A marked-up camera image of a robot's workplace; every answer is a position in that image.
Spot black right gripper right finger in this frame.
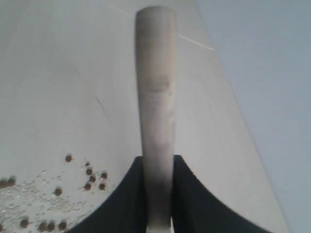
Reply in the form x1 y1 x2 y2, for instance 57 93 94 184
171 155 269 233

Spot scattered brown pellets and grains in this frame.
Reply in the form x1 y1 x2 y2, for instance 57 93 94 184
0 153 111 233

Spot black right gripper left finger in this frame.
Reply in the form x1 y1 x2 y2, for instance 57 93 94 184
70 156 147 233

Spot wooden paint brush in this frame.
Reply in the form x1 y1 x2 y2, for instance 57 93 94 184
135 6 177 233

